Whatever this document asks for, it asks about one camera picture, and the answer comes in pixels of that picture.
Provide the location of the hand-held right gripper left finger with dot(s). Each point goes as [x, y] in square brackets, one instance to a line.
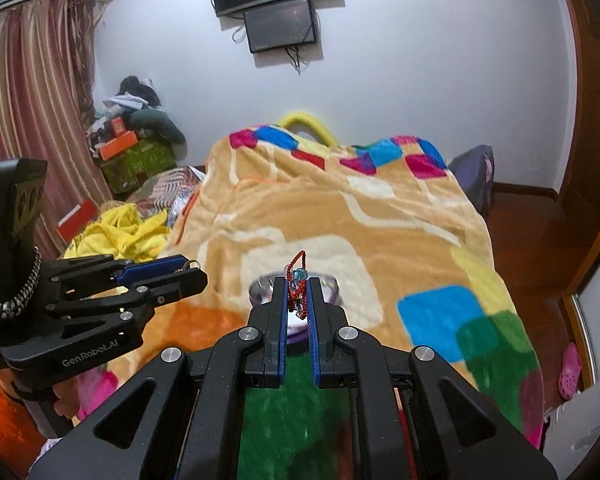
[280, 320]

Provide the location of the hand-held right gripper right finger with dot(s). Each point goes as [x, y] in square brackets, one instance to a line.
[314, 330]

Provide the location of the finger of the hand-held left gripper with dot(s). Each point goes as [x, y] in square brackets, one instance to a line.
[150, 267]
[175, 285]

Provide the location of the purple heart-shaped tin box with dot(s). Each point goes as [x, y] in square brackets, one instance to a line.
[260, 287]

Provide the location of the yellow printed blanket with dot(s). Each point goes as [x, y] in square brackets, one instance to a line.
[125, 235]

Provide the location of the white patterned cloth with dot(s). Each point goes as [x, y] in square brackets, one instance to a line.
[177, 210]

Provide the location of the brown striped cloth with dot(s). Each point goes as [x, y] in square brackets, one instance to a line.
[165, 185]

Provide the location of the colourful patchwork blanket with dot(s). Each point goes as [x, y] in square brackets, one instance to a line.
[330, 210]

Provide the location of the orange flat box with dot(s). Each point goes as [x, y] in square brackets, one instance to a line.
[117, 146]

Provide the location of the striped brown curtain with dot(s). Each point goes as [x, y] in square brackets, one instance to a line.
[30, 85]

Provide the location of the small red box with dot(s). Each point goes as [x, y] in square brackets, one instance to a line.
[118, 127]

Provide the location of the grey plush pillow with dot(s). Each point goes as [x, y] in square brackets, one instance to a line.
[162, 125]

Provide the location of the pile of clothes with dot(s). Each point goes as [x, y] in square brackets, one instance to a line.
[130, 97]

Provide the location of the yellow plush item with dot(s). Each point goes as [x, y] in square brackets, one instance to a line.
[305, 119]

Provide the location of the pink slipper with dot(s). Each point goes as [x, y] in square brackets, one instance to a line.
[570, 370]

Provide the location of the brown wooden door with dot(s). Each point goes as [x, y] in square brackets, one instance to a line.
[590, 135]

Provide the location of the small black wall monitor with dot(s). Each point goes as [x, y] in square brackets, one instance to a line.
[280, 25]

